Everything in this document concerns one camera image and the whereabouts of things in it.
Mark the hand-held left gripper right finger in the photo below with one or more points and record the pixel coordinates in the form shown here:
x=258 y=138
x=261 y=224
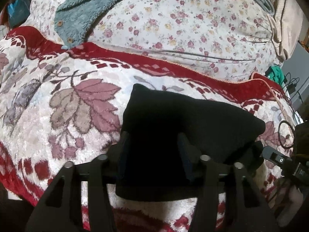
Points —
x=185 y=154

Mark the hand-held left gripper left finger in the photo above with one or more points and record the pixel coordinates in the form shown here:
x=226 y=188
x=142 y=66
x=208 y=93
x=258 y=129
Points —
x=123 y=149

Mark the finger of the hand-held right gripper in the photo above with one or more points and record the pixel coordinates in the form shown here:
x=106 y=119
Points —
x=274 y=156

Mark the black pants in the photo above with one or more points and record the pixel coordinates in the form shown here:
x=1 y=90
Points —
x=169 y=116

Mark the black charger adapter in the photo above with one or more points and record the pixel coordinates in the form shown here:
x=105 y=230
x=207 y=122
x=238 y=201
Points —
x=292 y=88

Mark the red white floral fleece blanket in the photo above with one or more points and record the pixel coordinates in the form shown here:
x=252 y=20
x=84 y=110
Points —
x=72 y=101

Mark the green cloth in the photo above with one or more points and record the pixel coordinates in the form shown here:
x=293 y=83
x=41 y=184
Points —
x=275 y=73

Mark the beige pillow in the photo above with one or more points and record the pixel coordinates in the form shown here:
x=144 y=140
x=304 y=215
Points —
x=287 y=24

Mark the white floral quilt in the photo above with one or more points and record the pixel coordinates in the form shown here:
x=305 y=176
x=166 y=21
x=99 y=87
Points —
x=181 y=17

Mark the teal fleece jacket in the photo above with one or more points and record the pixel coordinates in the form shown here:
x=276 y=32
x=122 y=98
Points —
x=82 y=12

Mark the blue plastic bag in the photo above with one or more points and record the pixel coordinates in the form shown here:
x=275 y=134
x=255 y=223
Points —
x=17 y=12

